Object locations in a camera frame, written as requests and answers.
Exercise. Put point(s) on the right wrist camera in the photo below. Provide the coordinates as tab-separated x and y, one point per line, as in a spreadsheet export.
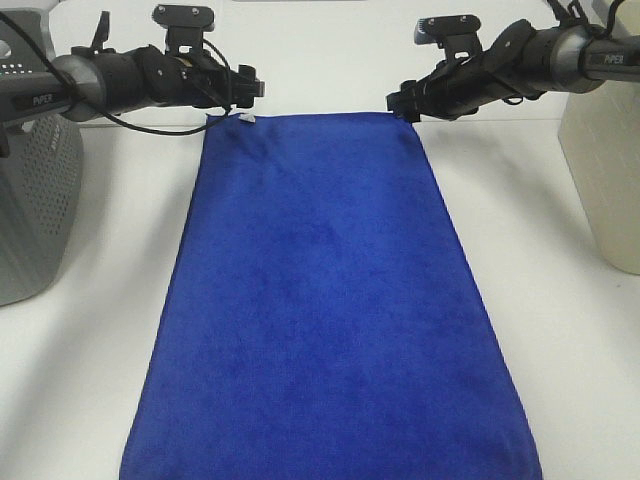
456	35

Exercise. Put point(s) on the grey perforated laundry basket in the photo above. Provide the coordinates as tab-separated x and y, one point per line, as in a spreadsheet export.
41	163

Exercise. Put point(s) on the beige plastic bin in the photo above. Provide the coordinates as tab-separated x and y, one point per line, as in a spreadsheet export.
599	136

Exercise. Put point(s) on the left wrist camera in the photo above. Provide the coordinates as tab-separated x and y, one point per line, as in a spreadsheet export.
185	27

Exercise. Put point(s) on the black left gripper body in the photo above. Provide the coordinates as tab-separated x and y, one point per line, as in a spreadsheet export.
197	81

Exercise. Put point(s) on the blue microfibre towel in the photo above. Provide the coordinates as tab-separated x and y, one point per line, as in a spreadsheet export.
322	321

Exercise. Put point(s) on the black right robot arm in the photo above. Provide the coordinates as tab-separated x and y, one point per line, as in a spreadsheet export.
523	63

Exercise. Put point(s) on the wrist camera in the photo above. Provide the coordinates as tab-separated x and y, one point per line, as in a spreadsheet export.
185	27
456	35

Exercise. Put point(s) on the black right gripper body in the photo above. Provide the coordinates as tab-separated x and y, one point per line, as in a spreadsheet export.
458	88

